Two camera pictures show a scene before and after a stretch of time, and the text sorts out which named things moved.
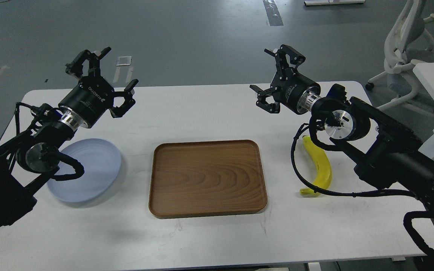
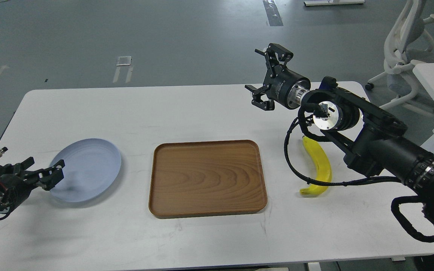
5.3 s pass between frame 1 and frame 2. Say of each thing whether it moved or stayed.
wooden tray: stayed
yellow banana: stayed
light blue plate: stayed
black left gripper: moved
